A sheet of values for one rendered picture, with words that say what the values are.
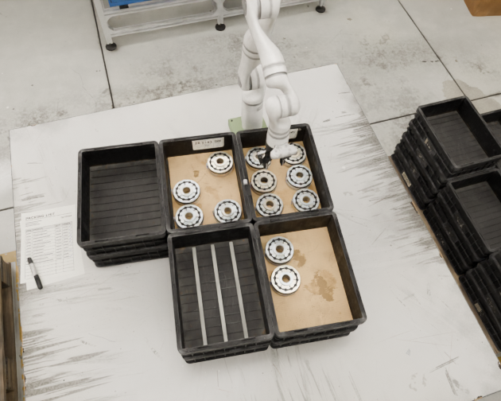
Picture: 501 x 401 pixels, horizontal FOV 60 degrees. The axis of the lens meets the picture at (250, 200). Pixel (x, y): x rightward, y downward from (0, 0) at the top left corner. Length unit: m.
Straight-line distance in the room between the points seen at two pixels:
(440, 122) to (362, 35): 1.34
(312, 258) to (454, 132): 1.27
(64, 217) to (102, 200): 0.22
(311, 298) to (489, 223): 1.22
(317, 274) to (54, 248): 1.01
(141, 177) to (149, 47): 1.85
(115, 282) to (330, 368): 0.84
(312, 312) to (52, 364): 0.91
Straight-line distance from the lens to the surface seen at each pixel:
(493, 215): 2.52
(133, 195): 1.72
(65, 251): 1.83
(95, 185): 1.78
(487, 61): 3.86
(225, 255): 1.57
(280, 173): 1.74
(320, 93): 2.21
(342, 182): 1.92
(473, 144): 2.57
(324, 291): 1.56
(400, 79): 3.43
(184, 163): 1.76
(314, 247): 1.61
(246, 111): 1.86
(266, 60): 1.34
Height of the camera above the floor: 2.30
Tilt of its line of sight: 61 degrees down
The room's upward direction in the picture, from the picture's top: 5 degrees clockwise
